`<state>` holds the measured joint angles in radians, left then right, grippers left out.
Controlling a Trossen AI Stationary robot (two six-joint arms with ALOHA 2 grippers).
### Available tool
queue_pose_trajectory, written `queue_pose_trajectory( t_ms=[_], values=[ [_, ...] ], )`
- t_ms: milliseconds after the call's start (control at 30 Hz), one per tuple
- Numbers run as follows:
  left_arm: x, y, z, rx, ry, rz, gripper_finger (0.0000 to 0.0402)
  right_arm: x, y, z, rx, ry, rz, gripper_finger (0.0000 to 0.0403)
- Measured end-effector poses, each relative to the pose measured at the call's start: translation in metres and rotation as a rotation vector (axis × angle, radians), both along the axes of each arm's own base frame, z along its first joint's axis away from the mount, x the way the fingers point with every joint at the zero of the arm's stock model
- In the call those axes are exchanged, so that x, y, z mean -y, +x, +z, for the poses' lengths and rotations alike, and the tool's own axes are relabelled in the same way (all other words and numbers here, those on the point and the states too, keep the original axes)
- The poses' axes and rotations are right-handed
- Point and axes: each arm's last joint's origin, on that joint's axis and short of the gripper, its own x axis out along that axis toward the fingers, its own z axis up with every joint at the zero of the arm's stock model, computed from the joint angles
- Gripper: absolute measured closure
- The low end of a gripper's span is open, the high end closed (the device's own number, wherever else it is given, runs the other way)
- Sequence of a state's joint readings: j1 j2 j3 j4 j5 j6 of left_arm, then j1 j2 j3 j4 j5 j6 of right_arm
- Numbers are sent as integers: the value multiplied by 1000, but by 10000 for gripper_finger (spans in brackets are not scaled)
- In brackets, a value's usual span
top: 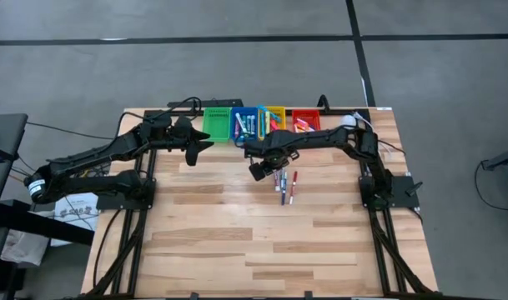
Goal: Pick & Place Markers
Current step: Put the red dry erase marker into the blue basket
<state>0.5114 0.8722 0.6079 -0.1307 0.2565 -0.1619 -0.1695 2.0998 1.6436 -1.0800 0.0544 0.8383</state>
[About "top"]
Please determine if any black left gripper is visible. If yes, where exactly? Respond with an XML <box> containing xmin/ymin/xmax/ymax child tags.
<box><xmin>165</xmin><ymin>127</ymin><xmax>215</xmax><ymax>167</ymax></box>

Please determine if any green plastic basket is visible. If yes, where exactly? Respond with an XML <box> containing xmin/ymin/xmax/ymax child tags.
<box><xmin>202</xmin><ymin>107</ymin><xmax>233</xmax><ymax>144</ymax></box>

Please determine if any black mounting bar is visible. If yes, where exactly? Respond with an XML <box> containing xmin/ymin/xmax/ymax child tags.
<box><xmin>167</xmin><ymin>98</ymin><xmax>244</xmax><ymax>109</ymax></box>

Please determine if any blue plastic basket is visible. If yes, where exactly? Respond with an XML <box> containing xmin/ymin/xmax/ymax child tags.
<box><xmin>229</xmin><ymin>106</ymin><xmax>260</xmax><ymax>146</ymax></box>

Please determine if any yellow plastic basket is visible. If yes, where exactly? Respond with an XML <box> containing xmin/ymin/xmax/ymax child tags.
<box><xmin>257</xmin><ymin>106</ymin><xmax>288</xmax><ymax>142</ymax></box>

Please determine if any red plastic basket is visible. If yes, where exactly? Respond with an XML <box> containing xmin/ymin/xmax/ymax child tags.
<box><xmin>291</xmin><ymin>108</ymin><xmax>322</xmax><ymax>134</ymax></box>

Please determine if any white printed paper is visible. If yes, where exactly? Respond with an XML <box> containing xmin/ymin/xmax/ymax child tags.
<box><xmin>52</xmin><ymin>192</ymin><xmax>101</xmax><ymax>248</ymax></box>

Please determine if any black metal beam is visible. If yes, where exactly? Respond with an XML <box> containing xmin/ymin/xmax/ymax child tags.
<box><xmin>0</xmin><ymin>201</ymin><xmax>96</xmax><ymax>246</ymax></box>

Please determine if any white plastic bag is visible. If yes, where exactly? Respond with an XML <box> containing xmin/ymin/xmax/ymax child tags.
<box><xmin>1</xmin><ymin>228</ymin><xmax>50</xmax><ymax>268</ymax></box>

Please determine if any black stand leg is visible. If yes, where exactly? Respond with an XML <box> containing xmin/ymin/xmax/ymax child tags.
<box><xmin>480</xmin><ymin>145</ymin><xmax>508</xmax><ymax>172</ymax></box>

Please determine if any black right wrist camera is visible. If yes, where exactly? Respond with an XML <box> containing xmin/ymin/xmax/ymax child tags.
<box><xmin>249</xmin><ymin>161</ymin><xmax>275</xmax><ymax>183</ymax></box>

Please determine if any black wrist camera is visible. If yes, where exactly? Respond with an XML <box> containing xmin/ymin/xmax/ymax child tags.
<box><xmin>249</xmin><ymin>161</ymin><xmax>275</xmax><ymax>183</ymax></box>
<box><xmin>172</xmin><ymin>115</ymin><xmax>195</xmax><ymax>137</ymax></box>

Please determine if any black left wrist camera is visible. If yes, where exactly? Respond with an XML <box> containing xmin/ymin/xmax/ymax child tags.
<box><xmin>172</xmin><ymin>115</ymin><xmax>195</xmax><ymax>137</ymax></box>

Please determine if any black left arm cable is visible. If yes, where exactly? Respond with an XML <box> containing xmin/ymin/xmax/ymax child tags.
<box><xmin>117</xmin><ymin>96</ymin><xmax>203</xmax><ymax>141</ymax></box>

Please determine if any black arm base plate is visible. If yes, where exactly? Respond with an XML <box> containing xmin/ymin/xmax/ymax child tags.
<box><xmin>359</xmin><ymin>173</ymin><xmax>424</xmax><ymax>210</ymax></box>
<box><xmin>95</xmin><ymin>177</ymin><xmax>157</xmax><ymax>212</ymax></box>

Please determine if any black aluminium table frame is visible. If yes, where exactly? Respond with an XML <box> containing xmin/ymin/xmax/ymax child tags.
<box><xmin>82</xmin><ymin>107</ymin><xmax>440</xmax><ymax>300</ymax></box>

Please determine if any thin black floor cable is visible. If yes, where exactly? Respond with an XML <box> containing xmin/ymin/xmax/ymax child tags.
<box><xmin>474</xmin><ymin>160</ymin><xmax>508</xmax><ymax>213</ymax></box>
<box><xmin>26</xmin><ymin>120</ymin><xmax>115</xmax><ymax>142</ymax></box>

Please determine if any thick black cable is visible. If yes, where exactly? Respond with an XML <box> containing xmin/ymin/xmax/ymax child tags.
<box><xmin>93</xmin><ymin>207</ymin><xmax>128</xmax><ymax>291</ymax></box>

